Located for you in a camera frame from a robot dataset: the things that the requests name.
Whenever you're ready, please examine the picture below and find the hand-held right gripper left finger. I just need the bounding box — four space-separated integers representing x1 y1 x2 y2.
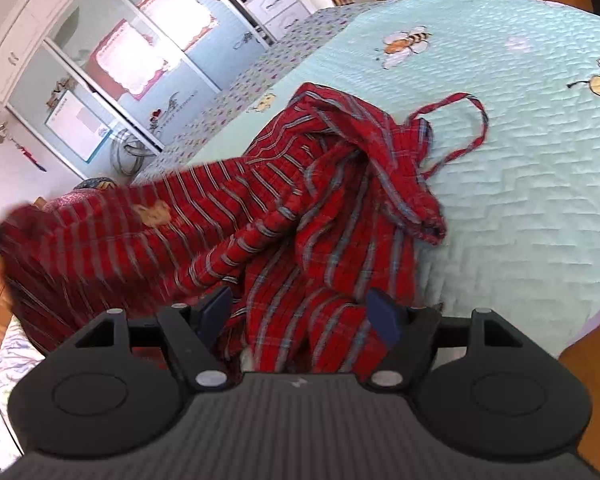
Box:
75 285 233 392

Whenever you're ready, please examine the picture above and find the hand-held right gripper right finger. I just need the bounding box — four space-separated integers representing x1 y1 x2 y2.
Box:
366 287 529 392

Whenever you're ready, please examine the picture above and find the red plaid shirt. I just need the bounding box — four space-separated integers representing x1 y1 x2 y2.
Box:
0 82 489 376

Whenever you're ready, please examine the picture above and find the blue yellow patterned cushion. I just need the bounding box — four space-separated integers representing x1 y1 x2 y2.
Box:
72 176 116 192

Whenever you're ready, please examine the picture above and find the mint bee print bedspread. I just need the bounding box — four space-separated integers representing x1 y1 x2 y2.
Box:
130 0 600 357

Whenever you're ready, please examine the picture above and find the pink knitted cloth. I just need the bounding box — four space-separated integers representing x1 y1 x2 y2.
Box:
42 191 88 216

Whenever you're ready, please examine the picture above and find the white sliding door wardrobe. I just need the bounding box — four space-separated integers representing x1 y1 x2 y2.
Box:
0 0 331 163

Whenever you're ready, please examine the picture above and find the pink bordered poster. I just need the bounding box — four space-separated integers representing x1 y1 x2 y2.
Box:
90 19 173 101

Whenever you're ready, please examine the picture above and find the white drawer cabinet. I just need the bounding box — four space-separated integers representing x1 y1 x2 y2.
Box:
245 0 313 43

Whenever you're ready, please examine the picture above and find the red tassel wall ornament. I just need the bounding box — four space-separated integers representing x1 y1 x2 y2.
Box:
0 112 48 173

